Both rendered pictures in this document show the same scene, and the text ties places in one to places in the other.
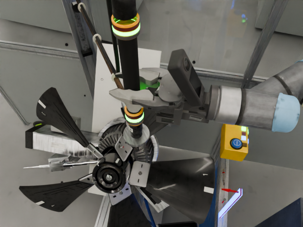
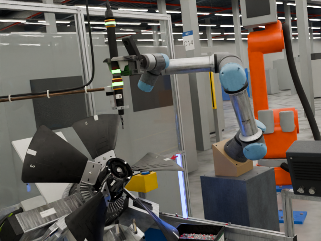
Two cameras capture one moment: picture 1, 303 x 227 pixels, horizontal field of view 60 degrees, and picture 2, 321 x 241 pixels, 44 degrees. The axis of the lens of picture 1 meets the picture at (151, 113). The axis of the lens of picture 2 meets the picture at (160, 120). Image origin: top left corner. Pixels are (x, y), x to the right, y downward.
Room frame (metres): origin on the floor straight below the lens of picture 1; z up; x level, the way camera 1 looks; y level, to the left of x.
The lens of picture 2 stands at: (-0.62, 1.40, 1.54)
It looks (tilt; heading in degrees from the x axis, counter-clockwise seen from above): 5 degrees down; 300
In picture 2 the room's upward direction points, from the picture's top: 7 degrees counter-clockwise
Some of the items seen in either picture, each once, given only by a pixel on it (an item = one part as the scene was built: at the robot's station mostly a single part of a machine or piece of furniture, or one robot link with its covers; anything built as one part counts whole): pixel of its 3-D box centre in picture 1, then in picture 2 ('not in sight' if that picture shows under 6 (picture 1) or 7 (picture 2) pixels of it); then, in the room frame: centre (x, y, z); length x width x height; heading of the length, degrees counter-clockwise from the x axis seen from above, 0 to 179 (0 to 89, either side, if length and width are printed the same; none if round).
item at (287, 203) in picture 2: not in sight; (287, 213); (-0.24, -0.21, 0.96); 0.03 x 0.03 x 0.20; 79
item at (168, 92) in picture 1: (184, 100); (133, 64); (0.33, -0.07, 1.63); 0.12 x 0.08 x 0.09; 79
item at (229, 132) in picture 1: (233, 140); (140, 182); (0.57, -0.37, 1.02); 0.16 x 0.10 x 0.11; 169
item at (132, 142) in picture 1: (134, 123); (116, 97); (0.36, 0.04, 1.50); 0.09 x 0.07 x 0.10; 24
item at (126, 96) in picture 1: (132, 102); (121, 63); (0.32, 0.04, 1.64); 0.09 x 0.03 x 0.06; 89
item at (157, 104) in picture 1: (154, 98); (127, 58); (0.31, -0.01, 1.66); 0.09 x 0.05 x 0.02; 89
